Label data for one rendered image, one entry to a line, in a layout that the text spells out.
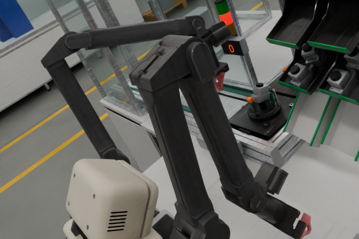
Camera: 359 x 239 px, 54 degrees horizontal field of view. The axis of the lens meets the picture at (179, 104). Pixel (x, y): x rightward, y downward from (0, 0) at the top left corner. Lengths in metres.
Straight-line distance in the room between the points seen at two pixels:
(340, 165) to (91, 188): 0.88
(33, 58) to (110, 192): 5.49
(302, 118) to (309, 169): 0.19
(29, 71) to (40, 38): 0.56
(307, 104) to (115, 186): 0.77
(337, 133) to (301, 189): 0.23
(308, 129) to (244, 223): 0.39
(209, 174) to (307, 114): 0.47
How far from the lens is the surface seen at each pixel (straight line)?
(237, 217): 1.30
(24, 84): 6.23
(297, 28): 1.14
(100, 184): 0.81
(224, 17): 1.53
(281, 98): 1.57
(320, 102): 1.29
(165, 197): 1.50
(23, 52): 6.16
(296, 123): 1.33
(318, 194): 1.30
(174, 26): 1.11
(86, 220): 0.85
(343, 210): 1.25
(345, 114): 1.25
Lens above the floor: 1.83
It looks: 28 degrees down
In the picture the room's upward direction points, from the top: 25 degrees counter-clockwise
